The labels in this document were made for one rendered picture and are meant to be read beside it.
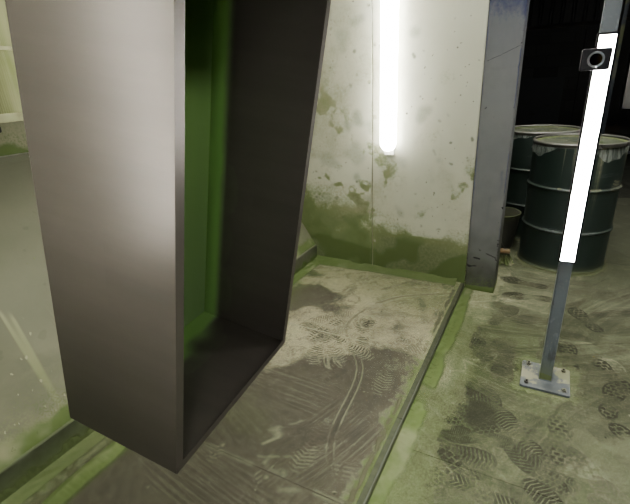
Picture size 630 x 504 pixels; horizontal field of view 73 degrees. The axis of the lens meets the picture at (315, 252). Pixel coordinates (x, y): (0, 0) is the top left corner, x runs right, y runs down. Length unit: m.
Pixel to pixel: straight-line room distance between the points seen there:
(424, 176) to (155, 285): 2.20
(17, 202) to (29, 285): 0.38
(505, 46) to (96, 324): 2.35
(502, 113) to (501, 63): 0.26
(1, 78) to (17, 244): 0.66
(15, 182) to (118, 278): 1.39
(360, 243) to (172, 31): 2.55
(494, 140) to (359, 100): 0.86
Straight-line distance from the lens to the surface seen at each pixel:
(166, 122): 0.75
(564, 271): 2.03
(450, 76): 2.74
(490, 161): 2.75
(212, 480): 1.75
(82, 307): 1.08
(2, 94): 1.92
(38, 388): 1.99
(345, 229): 3.13
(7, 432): 1.95
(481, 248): 2.90
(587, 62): 1.82
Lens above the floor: 1.34
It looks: 22 degrees down
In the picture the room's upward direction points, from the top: 3 degrees counter-clockwise
